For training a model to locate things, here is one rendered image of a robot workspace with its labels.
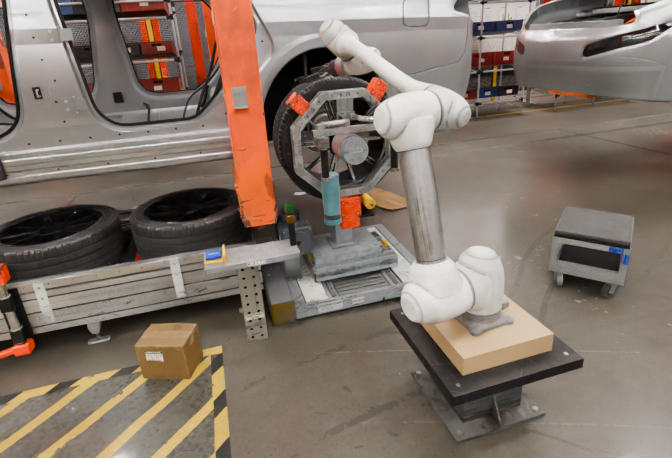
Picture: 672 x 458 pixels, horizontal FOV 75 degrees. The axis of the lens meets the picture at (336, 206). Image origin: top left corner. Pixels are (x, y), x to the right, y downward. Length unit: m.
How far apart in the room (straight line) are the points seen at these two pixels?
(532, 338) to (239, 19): 1.66
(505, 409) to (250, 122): 1.57
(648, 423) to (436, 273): 1.00
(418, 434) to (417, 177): 0.94
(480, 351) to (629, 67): 3.04
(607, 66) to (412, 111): 2.98
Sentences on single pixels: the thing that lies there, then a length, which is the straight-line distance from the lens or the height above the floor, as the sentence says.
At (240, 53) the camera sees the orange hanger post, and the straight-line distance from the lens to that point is 2.02.
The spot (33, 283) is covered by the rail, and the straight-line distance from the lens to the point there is 2.49.
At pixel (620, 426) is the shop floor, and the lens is 2.04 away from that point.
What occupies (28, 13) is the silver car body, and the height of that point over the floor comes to 1.55.
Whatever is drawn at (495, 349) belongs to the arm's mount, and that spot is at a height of 0.37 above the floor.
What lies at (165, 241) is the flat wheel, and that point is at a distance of 2.44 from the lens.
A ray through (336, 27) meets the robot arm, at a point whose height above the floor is 1.40.
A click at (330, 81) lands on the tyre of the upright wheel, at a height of 1.16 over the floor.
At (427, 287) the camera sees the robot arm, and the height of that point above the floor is 0.60.
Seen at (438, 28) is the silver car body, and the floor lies 1.37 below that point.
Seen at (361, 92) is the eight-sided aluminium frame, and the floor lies 1.10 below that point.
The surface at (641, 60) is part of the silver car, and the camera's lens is 4.19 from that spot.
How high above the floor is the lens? 1.36
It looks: 21 degrees down
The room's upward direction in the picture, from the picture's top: 4 degrees counter-clockwise
